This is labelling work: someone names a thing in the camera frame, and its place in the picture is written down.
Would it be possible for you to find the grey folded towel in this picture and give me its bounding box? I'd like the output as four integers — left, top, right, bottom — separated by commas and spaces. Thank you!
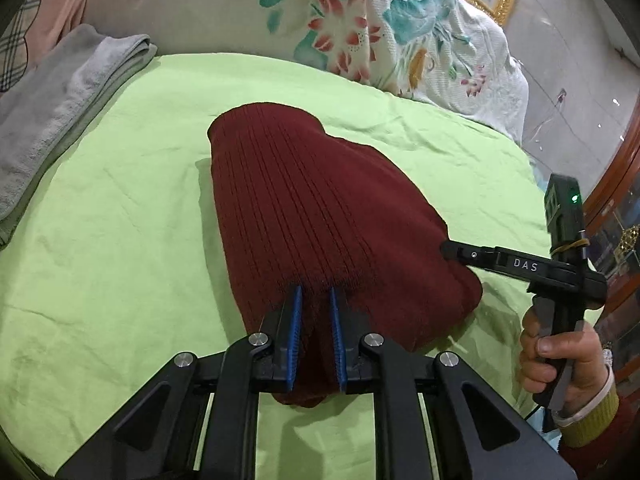
0, 23, 158, 251

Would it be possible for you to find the maroon knit sweater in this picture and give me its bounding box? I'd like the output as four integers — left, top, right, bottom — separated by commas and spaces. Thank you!
206, 101, 484, 407

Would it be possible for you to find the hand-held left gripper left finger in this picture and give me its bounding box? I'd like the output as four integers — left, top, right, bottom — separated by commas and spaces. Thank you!
55, 284, 305, 480

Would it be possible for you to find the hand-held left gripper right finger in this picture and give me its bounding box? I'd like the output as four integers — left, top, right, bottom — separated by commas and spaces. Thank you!
327, 286, 578, 480

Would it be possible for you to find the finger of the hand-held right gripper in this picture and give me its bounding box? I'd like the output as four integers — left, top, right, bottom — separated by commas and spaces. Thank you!
440, 240, 553, 277

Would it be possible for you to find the light green bed sheet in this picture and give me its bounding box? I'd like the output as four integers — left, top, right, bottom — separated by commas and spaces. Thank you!
0, 52, 606, 480

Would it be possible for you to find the pink plaid cloth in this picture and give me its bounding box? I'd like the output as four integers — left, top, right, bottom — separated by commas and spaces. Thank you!
0, 0, 101, 93

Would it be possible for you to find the wooden glass cabinet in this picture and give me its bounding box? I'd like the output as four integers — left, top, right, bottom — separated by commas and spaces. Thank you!
582, 110, 640, 361

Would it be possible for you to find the white floral quilt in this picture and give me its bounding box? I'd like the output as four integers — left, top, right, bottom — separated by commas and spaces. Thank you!
85, 0, 530, 146

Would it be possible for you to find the person's right hand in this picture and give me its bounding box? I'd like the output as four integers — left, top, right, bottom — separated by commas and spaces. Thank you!
520, 305, 610, 409

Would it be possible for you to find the person's right forearm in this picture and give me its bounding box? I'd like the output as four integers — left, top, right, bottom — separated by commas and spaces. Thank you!
552, 365, 640, 480

